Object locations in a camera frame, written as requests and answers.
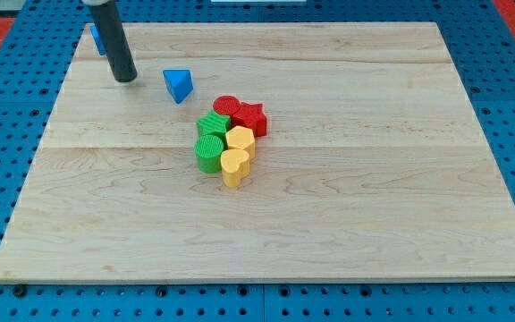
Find red cylinder block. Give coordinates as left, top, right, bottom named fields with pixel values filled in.
left=213, top=95, right=241, bottom=116

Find green cylinder block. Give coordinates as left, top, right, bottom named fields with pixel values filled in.
left=194, top=135, right=224, bottom=174

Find yellow hexagon block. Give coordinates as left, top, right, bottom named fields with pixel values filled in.
left=225, top=126, right=256, bottom=160

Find blue block behind rod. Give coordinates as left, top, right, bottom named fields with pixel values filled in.
left=89, top=24, right=106, bottom=56

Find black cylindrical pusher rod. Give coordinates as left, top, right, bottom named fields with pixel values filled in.
left=82, top=0, right=138, bottom=83

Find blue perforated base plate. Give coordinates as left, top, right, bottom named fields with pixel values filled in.
left=0, top=0, right=515, bottom=321

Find red star block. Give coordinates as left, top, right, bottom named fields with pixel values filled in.
left=232, top=102, right=268, bottom=138

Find light wooden board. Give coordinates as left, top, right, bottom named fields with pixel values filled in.
left=0, top=22, right=515, bottom=284

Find green star block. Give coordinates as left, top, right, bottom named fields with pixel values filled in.
left=196, top=110, right=231, bottom=140

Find blue triangle block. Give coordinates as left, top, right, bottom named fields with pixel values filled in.
left=163, top=69, right=193, bottom=104

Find yellow heart block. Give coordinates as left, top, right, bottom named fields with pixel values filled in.
left=220, top=148, right=250, bottom=188

